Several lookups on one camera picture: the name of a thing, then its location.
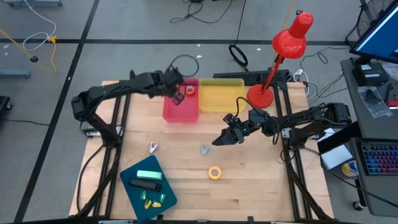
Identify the white cardboard box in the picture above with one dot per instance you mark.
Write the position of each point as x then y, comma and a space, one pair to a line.
335, 155

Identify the grey metal floor base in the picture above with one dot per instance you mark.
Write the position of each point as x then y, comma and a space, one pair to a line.
14, 73
31, 2

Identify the mint green stapler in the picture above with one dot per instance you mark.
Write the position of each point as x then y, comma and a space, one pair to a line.
150, 175

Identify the black floor fan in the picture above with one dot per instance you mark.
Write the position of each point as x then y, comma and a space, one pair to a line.
368, 18

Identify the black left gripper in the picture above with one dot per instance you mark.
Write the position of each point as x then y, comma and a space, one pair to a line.
172, 81

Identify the clear plastic bag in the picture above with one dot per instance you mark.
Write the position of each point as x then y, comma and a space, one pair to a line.
371, 102

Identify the grey blue staple remover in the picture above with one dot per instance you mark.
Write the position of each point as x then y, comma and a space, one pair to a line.
204, 150

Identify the black metal table frame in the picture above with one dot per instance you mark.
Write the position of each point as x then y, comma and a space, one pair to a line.
146, 133

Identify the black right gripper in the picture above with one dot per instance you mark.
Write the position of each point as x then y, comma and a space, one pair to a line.
238, 133

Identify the black computer keyboard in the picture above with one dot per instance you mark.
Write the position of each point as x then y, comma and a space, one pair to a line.
242, 76

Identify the yellow blue tape roll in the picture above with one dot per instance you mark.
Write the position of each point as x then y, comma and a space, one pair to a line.
345, 169

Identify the small black floor puck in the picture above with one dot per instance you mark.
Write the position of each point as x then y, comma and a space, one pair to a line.
34, 58

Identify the black computer monitor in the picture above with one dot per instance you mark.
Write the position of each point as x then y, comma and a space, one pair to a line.
382, 37

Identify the yellow staple remover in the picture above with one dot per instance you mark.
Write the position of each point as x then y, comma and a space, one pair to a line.
148, 204
156, 204

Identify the teal plastic bin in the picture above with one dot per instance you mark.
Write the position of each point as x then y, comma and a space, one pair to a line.
169, 190

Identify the red tape roll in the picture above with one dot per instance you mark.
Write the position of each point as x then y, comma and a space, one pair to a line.
187, 90

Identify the grey side desk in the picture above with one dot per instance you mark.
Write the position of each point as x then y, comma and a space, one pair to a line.
373, 130

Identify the pink translucent plastic bin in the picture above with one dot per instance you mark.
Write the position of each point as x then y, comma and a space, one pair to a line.
183, 112

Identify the red desk lamp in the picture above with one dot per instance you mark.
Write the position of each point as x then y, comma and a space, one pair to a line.
292, 40

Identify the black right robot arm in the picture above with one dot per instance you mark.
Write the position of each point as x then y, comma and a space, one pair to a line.
311, 116

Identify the yellow translucent plastic bin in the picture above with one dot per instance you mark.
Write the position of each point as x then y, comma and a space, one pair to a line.
222, 95

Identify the white purple staple remover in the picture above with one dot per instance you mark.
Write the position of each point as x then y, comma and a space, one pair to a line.
153, 147

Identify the black caster wheel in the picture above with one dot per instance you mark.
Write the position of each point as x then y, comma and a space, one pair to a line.
358, 205

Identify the black stapler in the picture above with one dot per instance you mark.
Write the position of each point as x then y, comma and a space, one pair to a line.
145, 184

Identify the backlit rainbow keyboard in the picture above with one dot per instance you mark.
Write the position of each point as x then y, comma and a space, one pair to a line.
381, 158

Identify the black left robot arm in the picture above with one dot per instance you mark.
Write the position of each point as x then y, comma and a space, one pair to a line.
105, 91

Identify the black mini computer box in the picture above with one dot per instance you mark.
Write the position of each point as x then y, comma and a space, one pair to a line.
370, 74

